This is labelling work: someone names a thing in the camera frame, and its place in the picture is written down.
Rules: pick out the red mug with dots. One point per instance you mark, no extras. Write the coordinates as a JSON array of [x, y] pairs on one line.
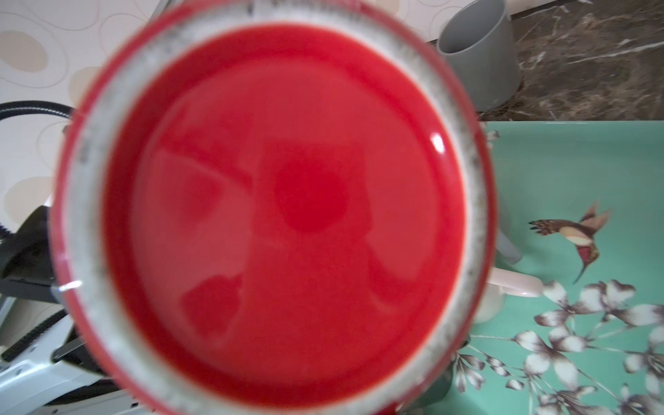
[[274, 207]]

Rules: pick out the tall dark grey mug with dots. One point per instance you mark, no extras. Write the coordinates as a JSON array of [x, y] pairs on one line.
[[478, 44]]

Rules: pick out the mint green floral tray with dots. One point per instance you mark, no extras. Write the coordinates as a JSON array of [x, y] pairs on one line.
[[585, 206]]

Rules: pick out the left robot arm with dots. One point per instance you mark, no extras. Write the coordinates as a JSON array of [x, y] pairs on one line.
[[49, 370]]

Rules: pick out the small light grey mug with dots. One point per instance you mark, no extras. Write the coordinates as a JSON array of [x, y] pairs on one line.
[[504, 244]]

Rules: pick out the pale pink mug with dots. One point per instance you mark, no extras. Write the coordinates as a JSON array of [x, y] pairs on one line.
[[502, 283]]

